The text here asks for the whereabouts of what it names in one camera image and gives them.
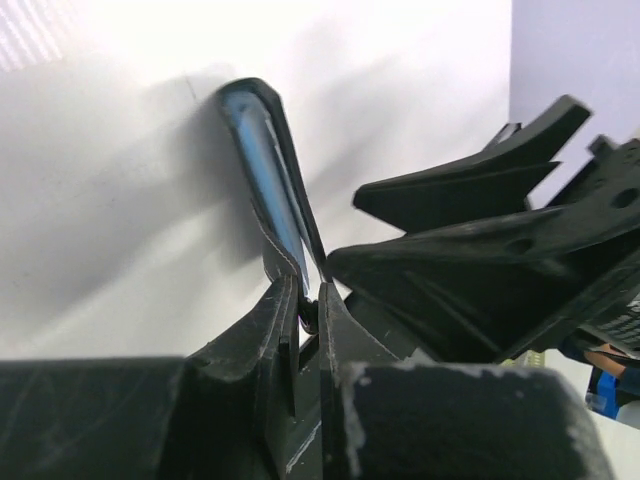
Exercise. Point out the black card holder wallet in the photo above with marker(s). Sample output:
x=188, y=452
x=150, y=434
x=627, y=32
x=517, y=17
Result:
x=253, y=113

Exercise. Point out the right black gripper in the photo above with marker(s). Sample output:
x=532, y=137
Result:
x=483, y=291

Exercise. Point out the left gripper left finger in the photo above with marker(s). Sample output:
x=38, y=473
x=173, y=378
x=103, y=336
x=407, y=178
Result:
x=242, y=391

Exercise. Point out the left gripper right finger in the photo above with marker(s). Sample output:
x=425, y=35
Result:
x=365, y=411

